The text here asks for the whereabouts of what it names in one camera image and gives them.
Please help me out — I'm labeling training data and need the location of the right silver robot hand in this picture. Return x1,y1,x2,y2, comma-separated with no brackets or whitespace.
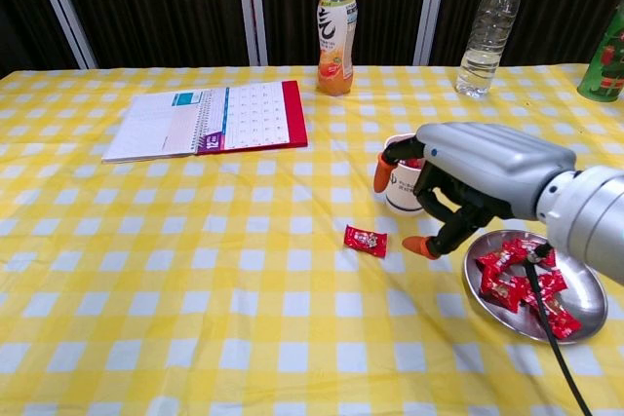
372,122,578,260

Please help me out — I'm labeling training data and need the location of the round steel plate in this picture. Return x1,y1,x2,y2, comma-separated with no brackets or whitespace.
461,229,609,345

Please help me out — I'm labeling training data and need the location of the white paper cup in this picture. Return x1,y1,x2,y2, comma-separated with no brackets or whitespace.
382,132,430,217

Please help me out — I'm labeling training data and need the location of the clear water bottle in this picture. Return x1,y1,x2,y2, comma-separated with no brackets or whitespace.
453,0,529,99

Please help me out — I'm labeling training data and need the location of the green bottle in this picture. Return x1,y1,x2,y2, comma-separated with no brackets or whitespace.
576,0,624,104

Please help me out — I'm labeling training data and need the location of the orange juice bottle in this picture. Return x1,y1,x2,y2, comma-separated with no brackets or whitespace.
315,0,360,97

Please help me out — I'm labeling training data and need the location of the yellow checkered tablecloth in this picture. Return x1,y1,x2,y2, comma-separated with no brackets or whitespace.
0,63,624,416

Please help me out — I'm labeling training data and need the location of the spiral desk calendar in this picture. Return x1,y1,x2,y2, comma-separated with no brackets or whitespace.
100,80,309,165

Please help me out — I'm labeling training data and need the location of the black pleated curtain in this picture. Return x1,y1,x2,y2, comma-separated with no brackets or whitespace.
0,0,624,79

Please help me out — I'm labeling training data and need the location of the white frame post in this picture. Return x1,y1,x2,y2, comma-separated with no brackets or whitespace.
234,0,269,66
26,0,98,70
412,0,452,66

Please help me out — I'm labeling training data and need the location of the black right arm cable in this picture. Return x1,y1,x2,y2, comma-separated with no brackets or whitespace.
524,243,594,416

